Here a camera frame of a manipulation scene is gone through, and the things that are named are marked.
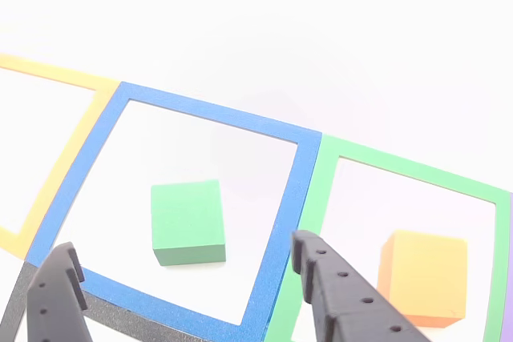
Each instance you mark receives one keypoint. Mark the orange cube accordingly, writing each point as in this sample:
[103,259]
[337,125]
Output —
[429,274]

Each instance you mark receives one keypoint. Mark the green cube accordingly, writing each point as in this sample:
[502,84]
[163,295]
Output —
[186,218]

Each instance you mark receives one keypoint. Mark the black square frame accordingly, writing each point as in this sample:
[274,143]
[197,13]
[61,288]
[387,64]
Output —
[16,302]

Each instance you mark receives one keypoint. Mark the green square frame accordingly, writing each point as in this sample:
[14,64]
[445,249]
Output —
[320,182]

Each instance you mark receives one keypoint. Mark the orange square frame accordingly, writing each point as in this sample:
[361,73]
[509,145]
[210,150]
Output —
[60,166]

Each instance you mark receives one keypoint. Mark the purple square frame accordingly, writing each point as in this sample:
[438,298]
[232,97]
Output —
[508,278]

